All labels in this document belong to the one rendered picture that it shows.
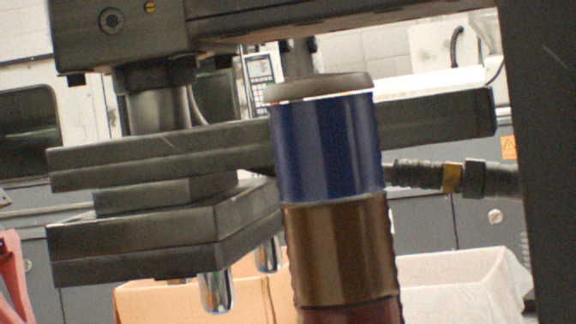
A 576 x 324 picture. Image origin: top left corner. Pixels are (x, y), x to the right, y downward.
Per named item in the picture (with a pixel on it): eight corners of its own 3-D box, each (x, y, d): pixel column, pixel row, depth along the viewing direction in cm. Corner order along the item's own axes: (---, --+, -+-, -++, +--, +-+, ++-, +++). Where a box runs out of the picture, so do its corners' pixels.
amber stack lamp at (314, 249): (304, 286, 38) (292, 198, 38) (406, 276, 38) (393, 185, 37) (281, 309, 35) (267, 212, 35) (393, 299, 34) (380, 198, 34)
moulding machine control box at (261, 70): (250, 131, 515) (239, 55, 513) (264, 129, 536) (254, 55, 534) (285, 126, 509) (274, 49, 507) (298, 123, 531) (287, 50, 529)
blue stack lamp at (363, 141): (291, 194, 38) (279, 104, 38) (393, 181, 37) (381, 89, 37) (267, 207, 35) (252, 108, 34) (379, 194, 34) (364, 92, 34)
